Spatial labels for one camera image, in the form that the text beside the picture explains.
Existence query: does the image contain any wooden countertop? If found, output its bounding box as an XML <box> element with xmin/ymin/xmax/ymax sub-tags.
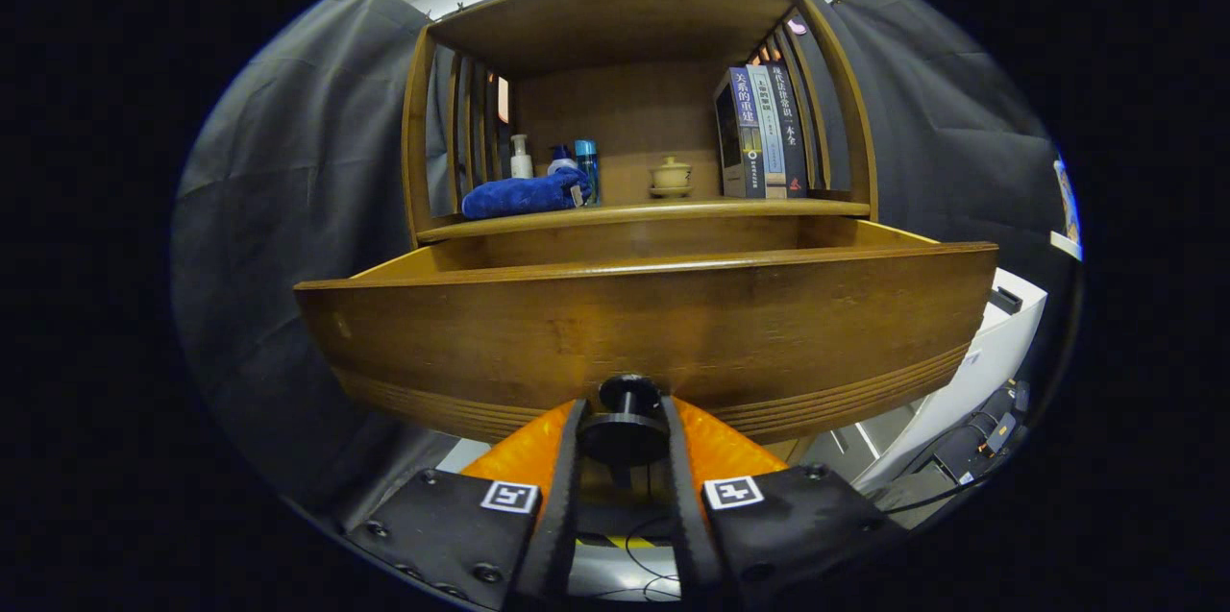
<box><xmin>416</xmin><ymin>197</ymin><xmax>871</xmax><ymax>243</ymax></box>

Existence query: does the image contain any book with blue spine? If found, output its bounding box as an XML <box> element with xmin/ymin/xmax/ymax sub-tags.
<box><xmin>714</xmin><ymin>66</ymin><xmax>767</xmax><ymax>200</ymax></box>

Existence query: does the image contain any book with grey spine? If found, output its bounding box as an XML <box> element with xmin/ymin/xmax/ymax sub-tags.
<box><xmin>748</xmin><ymin>64</ymin><xmax>787</xmax><ymax>200</ymax></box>

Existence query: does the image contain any wooden drawer with black knob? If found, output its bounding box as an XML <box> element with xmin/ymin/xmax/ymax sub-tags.
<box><xmin>293</xmin><ymin>216</ymin><xmax>1000</xmax><ymax>469</ymax></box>

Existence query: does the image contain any blue towel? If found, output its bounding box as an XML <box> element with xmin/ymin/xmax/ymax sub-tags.
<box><xmin>461</xmin><ymin>167</ymin><xmax>592</xmax><ymax>220</ymax></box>

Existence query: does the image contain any white table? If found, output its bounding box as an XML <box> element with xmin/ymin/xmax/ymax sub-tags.
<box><xmin>855</xmin><ymin>268</ymin><xmax>1048</xmax><ymax>493</ymax></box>

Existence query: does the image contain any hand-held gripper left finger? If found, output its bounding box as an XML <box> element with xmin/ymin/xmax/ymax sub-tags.
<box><xmin>346</xmin><ymin>398</ymin><xmax>589</xmax><ymax>608</ymax></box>

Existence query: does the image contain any book with black spine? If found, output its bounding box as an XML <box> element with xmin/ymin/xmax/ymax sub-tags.
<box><xmin>769</xmin><ymin>62</ymin><xmax>808</xmax><ymax>198</ymax></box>

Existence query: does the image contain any black floor cable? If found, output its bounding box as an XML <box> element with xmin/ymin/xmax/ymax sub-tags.
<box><xmin>623</xmin><ymin>512</ymin><xmax>687</xmax><ymax>603</ymax></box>

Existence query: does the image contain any blue translucent bottle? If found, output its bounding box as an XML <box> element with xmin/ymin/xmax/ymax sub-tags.
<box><xmin>575</xmin><ymin>139</ymin><xmax>601</xmax><ymax>207</ymax></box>

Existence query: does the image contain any beige lidded teacup with saucer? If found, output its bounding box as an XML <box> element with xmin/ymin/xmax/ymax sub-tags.
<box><xmin>649</xmin><ymin>156</ymin><xmax>694</xmax><ymax>200</ymax></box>

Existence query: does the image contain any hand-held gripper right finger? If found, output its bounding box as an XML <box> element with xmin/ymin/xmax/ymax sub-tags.
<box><xmin>661</xmin><ymin>396</ymin><xmax>904</xmax><ymax>608</ymax></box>

